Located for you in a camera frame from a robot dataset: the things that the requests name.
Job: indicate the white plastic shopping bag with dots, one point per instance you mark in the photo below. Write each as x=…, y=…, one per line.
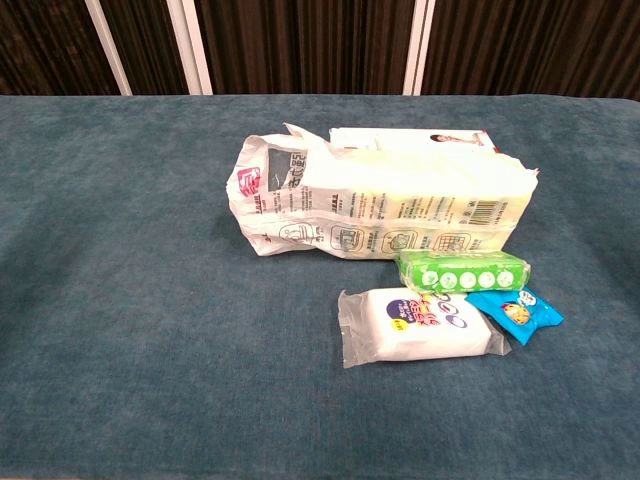
x=410, y=200

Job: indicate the white cardboard box red label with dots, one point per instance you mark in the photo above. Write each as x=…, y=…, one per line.
x=400, y=137

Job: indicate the white wet wipes pack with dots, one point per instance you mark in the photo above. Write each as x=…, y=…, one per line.
x=415, y=330

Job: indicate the green tissue pack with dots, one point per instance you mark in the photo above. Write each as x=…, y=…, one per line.
x=460, y=272

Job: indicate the teal table cloth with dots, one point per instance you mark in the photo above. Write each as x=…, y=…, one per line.
x=150, y=275

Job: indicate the blue snack packet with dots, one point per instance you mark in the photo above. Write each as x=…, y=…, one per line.
x=520, y=315

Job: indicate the white partition frame post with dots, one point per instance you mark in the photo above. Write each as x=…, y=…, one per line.
x=189, y=47
x=107, y=47
x=419, y=47

